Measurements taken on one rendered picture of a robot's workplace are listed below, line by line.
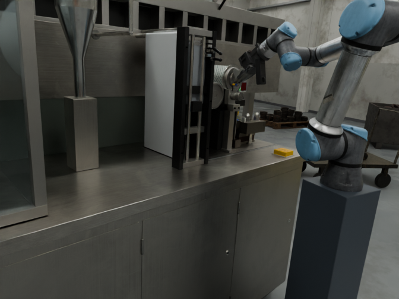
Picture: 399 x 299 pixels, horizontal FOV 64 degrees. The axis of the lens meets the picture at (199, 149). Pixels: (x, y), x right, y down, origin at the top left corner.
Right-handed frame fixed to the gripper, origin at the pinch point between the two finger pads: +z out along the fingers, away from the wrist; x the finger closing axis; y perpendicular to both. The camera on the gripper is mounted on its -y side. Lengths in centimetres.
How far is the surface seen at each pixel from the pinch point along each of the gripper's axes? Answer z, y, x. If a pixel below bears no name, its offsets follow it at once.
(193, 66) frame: -10.3, 0.3, 35.9
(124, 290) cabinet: 25, -65, 74
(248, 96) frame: 51, 23, -79
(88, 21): -5, 21, 69
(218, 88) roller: 5.5, 0.6, 7.8
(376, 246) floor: 49, -120, -141
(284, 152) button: 3.2, -37.9, -14.2
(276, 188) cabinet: 14, -52, -11
